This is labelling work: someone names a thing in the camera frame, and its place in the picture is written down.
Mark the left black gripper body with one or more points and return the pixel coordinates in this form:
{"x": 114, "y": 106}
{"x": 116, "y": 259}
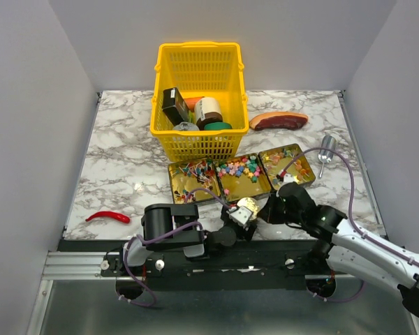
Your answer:
{"x": 241, "y": 233}

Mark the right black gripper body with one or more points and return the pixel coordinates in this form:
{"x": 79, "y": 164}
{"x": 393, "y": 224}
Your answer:
{"x": 294, "y": 217}

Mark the gold jar lid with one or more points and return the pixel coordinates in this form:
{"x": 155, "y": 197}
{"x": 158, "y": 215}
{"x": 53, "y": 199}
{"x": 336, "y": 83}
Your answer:
{"x": 251, "y": 204}

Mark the metal candy scoop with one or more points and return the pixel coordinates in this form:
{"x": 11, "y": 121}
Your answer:
{"x": 325, "y": 154}

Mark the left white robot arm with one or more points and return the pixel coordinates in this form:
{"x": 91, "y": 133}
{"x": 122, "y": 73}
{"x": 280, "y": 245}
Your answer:
{"x": 176, "y": 226}

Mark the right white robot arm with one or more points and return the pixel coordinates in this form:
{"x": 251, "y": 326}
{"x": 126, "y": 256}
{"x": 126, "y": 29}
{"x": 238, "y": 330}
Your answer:
{"x": 347, "y": 247}

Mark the toy meat slice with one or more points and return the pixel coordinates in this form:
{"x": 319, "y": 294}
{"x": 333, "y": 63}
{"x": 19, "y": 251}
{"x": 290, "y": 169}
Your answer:
{"x": 278, "y": 120}

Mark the white brown jar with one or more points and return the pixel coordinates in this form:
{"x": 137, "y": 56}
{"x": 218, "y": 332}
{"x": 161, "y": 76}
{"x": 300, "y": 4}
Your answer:
{"x": 207, "y": 111}

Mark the yellow plastic basket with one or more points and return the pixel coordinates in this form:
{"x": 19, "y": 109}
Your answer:
{"x": 201, "y": 69}

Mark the red small object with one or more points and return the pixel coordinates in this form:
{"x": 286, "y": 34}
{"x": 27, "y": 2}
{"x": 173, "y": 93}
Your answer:
{"x": 109, "y": 214}

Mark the orange carrot toy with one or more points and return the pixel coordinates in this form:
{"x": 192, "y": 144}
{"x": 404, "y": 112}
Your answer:
{"x": 192, "y": 101}

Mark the black box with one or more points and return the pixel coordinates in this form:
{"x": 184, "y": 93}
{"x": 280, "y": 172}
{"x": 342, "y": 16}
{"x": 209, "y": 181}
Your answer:
{"x": 174, "y": 107}

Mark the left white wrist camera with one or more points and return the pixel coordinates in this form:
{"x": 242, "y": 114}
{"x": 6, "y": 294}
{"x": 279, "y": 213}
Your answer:
{"x": 240, "y": 215}

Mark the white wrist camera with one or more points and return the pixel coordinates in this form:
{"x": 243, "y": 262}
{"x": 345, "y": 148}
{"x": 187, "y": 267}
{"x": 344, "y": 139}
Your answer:
{"x": 285, "y": 178}
{"x": 240, "y": 215}

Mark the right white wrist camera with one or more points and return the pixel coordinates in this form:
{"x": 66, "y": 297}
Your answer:
{"x": 285, "y": 178}

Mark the black base frame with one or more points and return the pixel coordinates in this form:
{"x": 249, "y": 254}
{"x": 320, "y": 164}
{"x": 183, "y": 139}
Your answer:
{"x": 244, "y": 265}

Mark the aluminium rail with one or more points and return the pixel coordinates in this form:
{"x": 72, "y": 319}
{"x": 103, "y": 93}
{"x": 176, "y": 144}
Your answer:
{"x": 74, "y": 266}

